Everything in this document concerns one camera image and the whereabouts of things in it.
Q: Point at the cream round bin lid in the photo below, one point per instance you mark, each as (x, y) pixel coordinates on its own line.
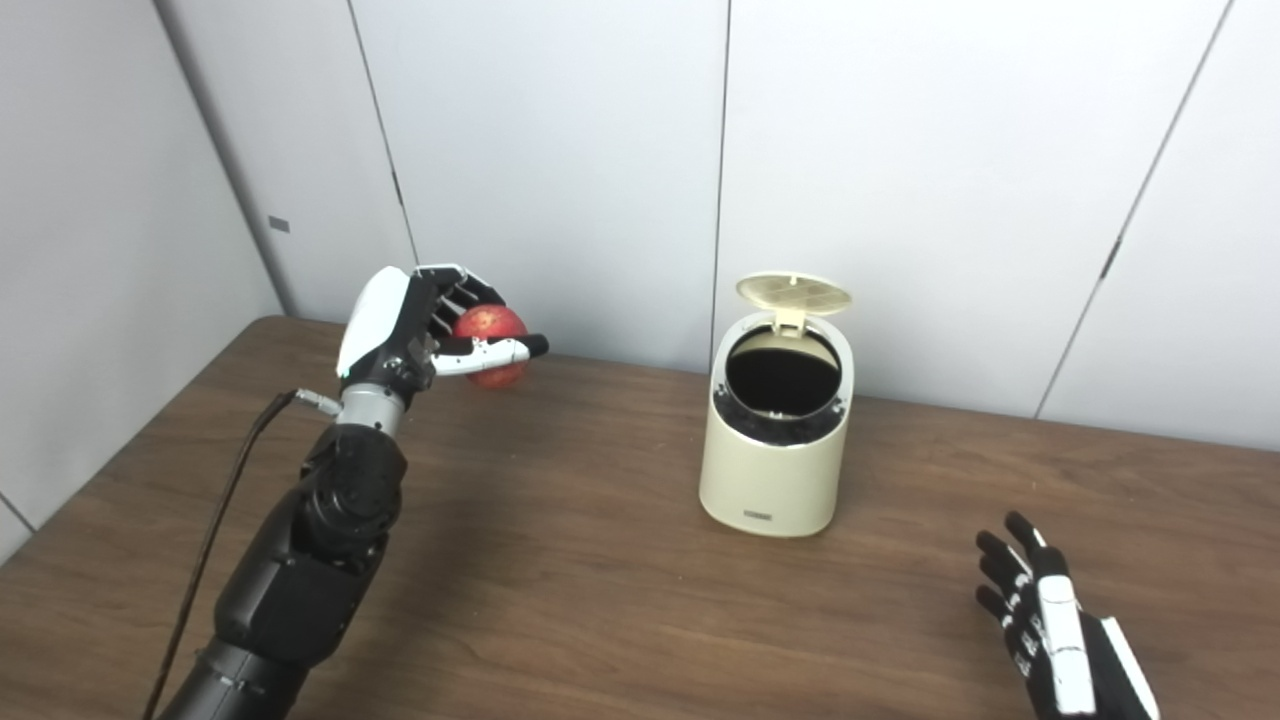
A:
(795, 293)

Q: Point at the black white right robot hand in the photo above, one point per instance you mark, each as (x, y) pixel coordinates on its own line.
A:
(1060, 650)

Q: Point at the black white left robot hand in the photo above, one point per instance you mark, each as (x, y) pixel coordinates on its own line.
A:
(385, 320)

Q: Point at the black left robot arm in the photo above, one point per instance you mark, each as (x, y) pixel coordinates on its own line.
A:
(310, 560)

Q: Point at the cream-colored bin body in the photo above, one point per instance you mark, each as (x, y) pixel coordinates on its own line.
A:
(770, 480)

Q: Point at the red apple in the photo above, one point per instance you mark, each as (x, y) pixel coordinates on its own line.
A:
(487, 322)

